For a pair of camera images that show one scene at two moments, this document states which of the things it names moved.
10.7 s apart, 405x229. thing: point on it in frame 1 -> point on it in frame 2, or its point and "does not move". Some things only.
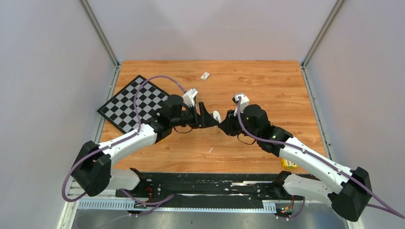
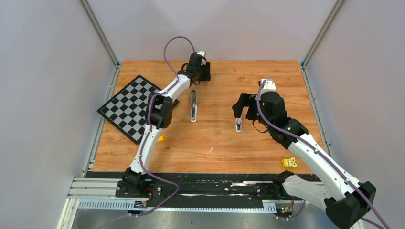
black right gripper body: [239, 129] -> [255, 113]
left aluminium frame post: [91, 16] does not move
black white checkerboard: [120, 109] does not move
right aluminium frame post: [339, 3] does not move
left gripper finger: [207, 119] -> [207, 74]
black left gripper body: [188, 117] -> [200, 72]
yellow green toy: [288, 164] does not move
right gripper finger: [228, 124] -> [244, 101]
